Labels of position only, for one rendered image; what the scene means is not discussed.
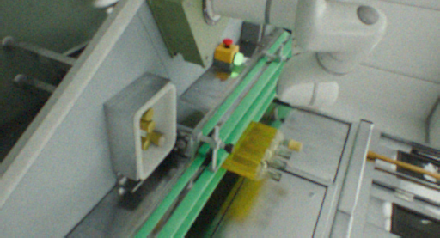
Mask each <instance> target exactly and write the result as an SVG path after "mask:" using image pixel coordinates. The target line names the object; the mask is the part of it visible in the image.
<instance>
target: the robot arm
mask: <svg viewBox="0 0 440 238"><path fill-rule="evenodd" d="M349 1H350V0H206V9H207V13H208V16H209V18H210V19H212V20H213V21H215V20H217V19H219V18H220V17H221V15H223V16H227V17H230V18H235V19H242V20H245V21H251V22H258V23H263V24H266V25H270V26H276V27H281V28H282V29H283V30H284V31H285V32H287V33H289V34H291V55H292V56H293V58H290V59H289V60H288V61H287V62H286V63H285V64H284V68H283V69H282V70H281V71H280V75H279V77H278V79H277V82H276V96H277V97H278V98H279V99H280V100H281V101H283V102H289V103H290V105H291V106H293V107H296V108H298V109H299V108H300V109H315V108H316V107H328V106H331V105H332V104H333V103H334V102H335V100H336V99H337V97H338V84H337V83H336V82H335V81H340V80H342V79H344V78H346V77H348V76H349V75H350V74H351V73H352V72H353V71H354V70H355V69H356V68H357V66H358V65H359V64H360V63H361V62H362V61H363V59H364V58H366V57H367V55H368V54H369V53H370V52H371V51H372V50H373V48H374V47H375V46H376V45H377V43H378V42H380V40H381V39H382V36H383V35H384V34H385V32H386V29H387V19H386V17H385V15H384V14H383V12H382V11H381V10H380V9H379V8H377V7H376V6H374V5H372V4H367V3H360V2H349Z"/></svg>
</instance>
